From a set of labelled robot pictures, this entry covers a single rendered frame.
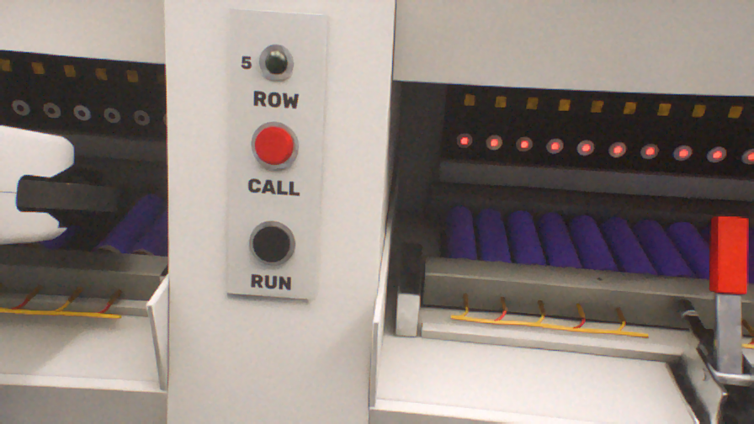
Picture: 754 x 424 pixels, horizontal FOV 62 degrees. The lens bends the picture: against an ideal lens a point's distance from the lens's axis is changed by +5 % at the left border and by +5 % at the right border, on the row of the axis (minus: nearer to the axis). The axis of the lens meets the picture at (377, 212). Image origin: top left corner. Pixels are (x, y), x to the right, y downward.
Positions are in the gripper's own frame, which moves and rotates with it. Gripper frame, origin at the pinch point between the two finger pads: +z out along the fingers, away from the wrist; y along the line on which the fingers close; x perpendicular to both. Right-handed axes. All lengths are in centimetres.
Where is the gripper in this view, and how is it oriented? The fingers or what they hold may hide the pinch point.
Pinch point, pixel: (41, 193)
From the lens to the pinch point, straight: 39.5
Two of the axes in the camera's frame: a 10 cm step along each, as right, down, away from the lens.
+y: -10.0, -0.7, 0.5
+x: -0.7, 10.0, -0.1
